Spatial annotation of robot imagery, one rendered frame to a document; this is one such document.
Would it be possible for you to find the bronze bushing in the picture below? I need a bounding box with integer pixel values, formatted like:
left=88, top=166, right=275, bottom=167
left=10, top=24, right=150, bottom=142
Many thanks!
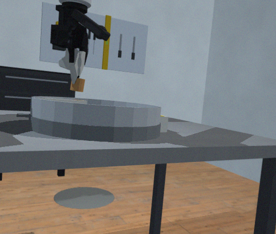
left=70, top=78, right=85, bottom=92

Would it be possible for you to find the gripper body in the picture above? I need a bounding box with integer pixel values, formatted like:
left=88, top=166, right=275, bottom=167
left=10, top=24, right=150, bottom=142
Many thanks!
left=50, top=1, right=88, bottom=50

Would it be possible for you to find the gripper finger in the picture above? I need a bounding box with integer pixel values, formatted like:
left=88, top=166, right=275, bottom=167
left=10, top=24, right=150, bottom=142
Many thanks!
left=59, top=34, right=79, bottom=84
left=78, top=46, right=88, bottom=78

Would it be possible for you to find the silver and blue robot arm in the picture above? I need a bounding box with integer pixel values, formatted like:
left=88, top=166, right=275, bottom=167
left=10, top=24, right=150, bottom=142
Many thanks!
left=59, top=0, right=110, bottom=41

